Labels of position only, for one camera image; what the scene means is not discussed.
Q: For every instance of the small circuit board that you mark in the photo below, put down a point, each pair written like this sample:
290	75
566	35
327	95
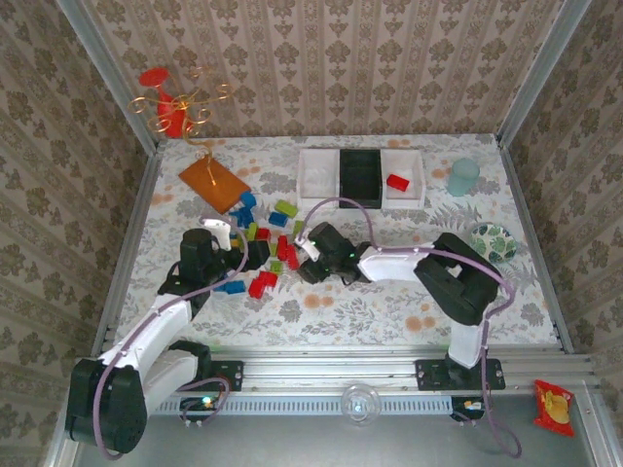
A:
469	406
204	404

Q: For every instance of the aluminium frame post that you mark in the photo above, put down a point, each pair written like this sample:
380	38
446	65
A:
109	73
540	78

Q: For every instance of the red snack packet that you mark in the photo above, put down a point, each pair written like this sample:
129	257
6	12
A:
552	408

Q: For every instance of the orange wooden board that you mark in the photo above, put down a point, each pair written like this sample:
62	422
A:
214	187

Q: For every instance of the black plastic container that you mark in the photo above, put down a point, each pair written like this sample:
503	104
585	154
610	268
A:
359	175

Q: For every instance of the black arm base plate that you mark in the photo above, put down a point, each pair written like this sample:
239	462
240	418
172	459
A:
229	375
433	374

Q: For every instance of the aluminium side rail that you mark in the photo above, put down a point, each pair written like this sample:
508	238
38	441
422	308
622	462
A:
129	243
533	243

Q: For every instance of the red plastic goblet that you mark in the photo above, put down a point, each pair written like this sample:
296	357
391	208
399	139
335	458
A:
165	109

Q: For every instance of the translucent blue cup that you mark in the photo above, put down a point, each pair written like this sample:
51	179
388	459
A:
463	177

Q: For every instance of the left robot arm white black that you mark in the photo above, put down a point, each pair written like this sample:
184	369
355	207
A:
160	321

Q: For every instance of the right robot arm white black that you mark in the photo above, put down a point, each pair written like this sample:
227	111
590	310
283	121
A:
389	265

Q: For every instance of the leaf patterned bowl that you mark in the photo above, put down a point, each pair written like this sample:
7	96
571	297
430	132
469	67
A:
494	243

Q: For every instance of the white plastic container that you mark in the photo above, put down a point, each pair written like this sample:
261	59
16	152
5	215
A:
316	175
414	168

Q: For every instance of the red L-shaped lego piece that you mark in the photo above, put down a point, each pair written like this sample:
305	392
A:
263	283

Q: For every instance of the small green lego brick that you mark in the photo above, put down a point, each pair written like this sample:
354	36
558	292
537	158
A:
276	266

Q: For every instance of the clear glass dome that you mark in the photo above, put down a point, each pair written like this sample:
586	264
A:
360	405

